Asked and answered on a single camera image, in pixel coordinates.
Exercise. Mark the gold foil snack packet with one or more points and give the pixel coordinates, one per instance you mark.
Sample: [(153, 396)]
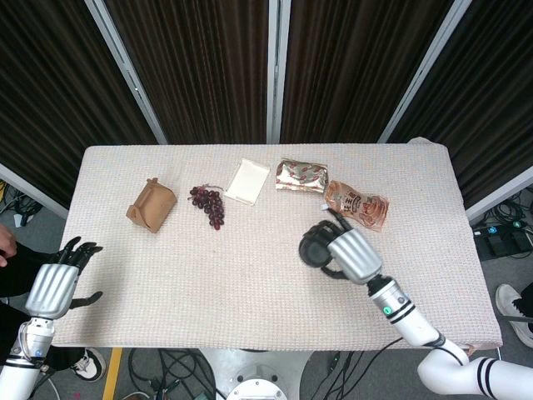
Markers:
[(300, 175)]

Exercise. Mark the black trouser leg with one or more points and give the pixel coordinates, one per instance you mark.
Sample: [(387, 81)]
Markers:
[(525, 300)]

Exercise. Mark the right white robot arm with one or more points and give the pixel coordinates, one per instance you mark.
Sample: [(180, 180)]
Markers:
[(410, 323)]

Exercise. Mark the brown cardboard gable box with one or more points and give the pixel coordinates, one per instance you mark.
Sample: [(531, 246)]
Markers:
[(154, 206)]

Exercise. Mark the orange spouted drink pouch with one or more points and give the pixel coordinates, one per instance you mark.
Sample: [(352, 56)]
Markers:
[(358, 204)]

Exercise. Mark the plain white sneaker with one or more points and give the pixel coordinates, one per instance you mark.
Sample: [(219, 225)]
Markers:
[(510, 300)]

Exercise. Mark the dark red grape bunch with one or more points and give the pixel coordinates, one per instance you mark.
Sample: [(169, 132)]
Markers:
[(210, 204)]

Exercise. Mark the white shallow tray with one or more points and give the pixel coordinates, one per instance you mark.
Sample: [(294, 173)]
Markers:
[(248, 182)]

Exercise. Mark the white sneaker with black stripes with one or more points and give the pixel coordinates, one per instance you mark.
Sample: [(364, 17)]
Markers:
[(89, 366)]

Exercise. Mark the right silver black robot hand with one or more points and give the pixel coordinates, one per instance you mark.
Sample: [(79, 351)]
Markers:
[(356, 256)]

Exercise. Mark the dark brown ribbed partition panel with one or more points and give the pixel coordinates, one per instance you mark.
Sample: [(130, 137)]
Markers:
[(50, 83), (345, 62), (200, 62), (491, 83)]

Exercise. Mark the grey aluminium partition post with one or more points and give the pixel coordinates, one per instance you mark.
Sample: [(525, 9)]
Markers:
[(33, 191), (126, 71), (424, 71), (275, 71), (499, 193)]

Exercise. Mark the beige waffle tablecloth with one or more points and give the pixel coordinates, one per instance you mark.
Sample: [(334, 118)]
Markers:
[(208, 271)]

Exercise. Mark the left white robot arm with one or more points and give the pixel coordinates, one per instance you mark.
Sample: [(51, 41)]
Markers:
[(35, 339)]

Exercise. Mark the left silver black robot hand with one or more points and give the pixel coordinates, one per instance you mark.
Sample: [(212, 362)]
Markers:
[(52, 291)]

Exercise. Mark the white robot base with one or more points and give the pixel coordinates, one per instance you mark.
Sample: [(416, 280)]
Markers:
[(254, 375)]

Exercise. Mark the person in black clothes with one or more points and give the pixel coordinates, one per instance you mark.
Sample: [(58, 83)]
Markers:
[(21, 266)]

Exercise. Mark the yellow floor tape strip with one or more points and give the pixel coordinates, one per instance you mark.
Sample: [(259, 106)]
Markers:
[(111, 375)]

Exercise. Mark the black round container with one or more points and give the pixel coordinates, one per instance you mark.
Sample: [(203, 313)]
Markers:
[(314, 254)]

